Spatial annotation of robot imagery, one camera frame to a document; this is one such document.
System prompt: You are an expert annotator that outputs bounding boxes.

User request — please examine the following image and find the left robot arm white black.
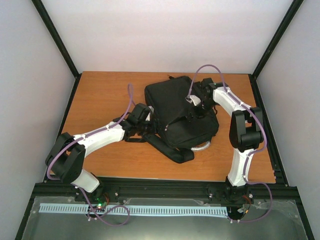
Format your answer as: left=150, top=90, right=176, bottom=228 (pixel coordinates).
left=45, top=103, right=155, bottom=202

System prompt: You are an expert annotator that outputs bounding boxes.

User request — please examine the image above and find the left black frame post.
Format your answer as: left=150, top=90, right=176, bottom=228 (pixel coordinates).
left=31, top=0, right=81, bottom=78

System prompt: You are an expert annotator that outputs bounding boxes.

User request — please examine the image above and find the right black frame post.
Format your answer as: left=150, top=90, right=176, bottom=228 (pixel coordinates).
left=252, top=0, right=305, bottom=78

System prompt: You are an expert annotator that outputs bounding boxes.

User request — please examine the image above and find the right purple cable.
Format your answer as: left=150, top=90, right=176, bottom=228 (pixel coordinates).
left=188, top=64, right=274, bottom=224

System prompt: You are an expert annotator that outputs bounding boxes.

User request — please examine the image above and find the black student backpack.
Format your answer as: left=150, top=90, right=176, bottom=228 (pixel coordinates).
left=124, top=75, right=220, bottom=164

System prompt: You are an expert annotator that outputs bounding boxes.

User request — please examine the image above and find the black aluminium rail base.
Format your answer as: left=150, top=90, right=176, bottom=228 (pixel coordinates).
left=31, top=177, right=302, bottom=207

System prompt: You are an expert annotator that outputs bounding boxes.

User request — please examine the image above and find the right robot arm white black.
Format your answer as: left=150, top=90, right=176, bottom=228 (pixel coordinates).
left=187, top=78, right=267, bottom=198

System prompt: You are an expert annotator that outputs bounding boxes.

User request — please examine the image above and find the black frame post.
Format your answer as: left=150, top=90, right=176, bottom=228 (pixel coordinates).
left=31, top=0, right=81, bottom=78
left=252, top=0, right=305, bottom=78

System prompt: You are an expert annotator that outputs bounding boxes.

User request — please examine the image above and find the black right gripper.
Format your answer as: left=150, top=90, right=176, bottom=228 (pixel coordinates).
left=187, top=98, right=218, bottom=122

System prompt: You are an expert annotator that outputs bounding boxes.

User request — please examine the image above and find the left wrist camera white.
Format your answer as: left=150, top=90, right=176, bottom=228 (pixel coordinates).
left=145, top=106, right=154, bottom=122

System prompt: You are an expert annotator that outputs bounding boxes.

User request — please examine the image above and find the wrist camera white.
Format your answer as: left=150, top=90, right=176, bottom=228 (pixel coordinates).
left=145, top=106, right=154, bottom=122
left=185, top=95, right=201, bottom=107

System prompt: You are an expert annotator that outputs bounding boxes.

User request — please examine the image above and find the light blue cable duct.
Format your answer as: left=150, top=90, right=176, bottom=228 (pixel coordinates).
left=38, top=203, right=228, bottom=218

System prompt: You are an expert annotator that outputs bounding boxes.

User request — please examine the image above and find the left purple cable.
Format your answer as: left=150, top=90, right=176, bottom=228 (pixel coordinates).
left=46, top=83, right=131, bottom=226

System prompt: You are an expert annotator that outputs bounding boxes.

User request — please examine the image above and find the purple cable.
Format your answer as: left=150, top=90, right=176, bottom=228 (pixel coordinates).
left=188, top=64, right=274, bottom=224
left=46, top=83, right=131, bottom=226

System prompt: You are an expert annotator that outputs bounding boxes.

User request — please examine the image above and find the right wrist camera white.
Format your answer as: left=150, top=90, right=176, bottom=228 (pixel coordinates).
left=185, top=95, right=201, bottom=107

